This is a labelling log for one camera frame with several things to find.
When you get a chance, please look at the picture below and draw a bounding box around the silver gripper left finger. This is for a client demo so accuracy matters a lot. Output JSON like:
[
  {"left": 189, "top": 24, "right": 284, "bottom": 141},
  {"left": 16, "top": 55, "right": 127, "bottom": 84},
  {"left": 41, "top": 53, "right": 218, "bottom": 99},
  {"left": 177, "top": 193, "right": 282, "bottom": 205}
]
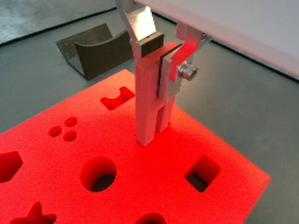
[{"left": 116, "top": 0, "right": 164, "bottom": 59}]

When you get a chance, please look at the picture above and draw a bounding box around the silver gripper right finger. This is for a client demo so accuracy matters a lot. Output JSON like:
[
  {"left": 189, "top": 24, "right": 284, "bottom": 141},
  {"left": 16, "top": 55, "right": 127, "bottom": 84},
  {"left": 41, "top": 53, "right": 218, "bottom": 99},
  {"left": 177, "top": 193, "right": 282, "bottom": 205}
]
[{"left": 157, "top": 23, "right": 210, "bottom": 101}]

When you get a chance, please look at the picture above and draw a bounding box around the red double-square peg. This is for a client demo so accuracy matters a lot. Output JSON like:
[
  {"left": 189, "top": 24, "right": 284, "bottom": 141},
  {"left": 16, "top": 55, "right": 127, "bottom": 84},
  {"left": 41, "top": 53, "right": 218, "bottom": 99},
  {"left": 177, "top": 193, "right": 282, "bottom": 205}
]
[{"left": 135, "top": 42, "right": 177, "bottom": 146}]

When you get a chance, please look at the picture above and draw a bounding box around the black curved holder block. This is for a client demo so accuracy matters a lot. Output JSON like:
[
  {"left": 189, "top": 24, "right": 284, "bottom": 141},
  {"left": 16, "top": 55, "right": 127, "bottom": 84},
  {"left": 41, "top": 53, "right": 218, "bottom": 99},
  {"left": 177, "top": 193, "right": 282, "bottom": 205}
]
[{"left": 56, "top": 24, "right": 133, "bottom": 81}]

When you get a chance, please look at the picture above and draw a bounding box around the red shape-sorting board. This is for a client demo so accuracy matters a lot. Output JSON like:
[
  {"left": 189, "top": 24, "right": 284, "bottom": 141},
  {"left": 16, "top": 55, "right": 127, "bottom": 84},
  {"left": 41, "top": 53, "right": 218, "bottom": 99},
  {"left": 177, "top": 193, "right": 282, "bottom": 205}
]
[{"left": 0, "top": 71, "right": 270, "bottom": 224}]

